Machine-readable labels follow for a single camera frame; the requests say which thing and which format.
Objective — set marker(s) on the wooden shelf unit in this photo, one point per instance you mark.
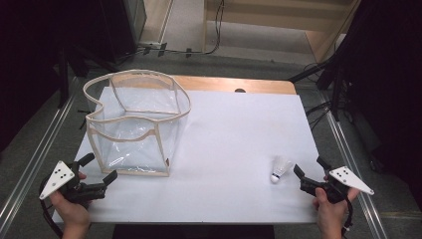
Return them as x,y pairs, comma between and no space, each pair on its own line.
265,20

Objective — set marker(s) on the black stand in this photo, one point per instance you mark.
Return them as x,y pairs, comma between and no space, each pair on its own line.
328,76
71,63

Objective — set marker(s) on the person's right hand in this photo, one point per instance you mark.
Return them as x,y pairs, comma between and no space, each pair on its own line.
328,212

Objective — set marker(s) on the white shuttlecock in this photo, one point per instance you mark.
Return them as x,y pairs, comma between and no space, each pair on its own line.
280,169

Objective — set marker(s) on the aluminium floor rail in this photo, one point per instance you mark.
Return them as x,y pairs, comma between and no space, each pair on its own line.
351,159
33,159

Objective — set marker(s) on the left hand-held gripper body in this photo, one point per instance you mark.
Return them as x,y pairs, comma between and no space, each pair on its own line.
59,177

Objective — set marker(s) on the black curtain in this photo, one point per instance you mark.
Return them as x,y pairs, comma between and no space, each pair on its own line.
391,83
26,66

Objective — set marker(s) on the person's left hand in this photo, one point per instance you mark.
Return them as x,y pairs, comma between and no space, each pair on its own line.
74,214

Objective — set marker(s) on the clear storage bag beige trim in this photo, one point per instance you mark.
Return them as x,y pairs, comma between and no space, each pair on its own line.
132,146

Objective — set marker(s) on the white table sheet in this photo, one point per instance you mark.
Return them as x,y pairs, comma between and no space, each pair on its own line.
232,139

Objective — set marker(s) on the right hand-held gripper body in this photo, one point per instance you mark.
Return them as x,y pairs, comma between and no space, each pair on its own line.
346,179

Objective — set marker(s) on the black panel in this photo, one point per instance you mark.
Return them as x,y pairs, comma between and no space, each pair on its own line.
192,232

